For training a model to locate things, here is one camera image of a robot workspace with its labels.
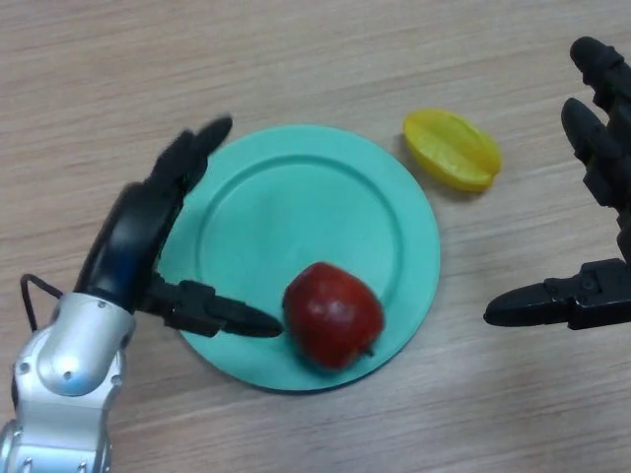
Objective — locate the green round plate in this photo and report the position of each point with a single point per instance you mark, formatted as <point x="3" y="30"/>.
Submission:
<point x="305" y="207"/>

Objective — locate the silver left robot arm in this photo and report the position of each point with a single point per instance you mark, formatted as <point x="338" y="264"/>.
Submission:
<point x="69" y="364"/>

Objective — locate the yellow starfruit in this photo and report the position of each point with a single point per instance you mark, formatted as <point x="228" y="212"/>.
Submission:
<point x="451" y="150"/>

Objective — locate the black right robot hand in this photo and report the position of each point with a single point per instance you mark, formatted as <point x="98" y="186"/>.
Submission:
<point x="611" y="167"/>

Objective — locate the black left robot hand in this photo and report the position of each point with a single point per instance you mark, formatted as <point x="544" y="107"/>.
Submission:
<point x="133" y="236"/>

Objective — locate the red apple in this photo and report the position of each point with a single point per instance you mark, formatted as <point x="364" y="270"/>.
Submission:
<point x="335" y="315"/>

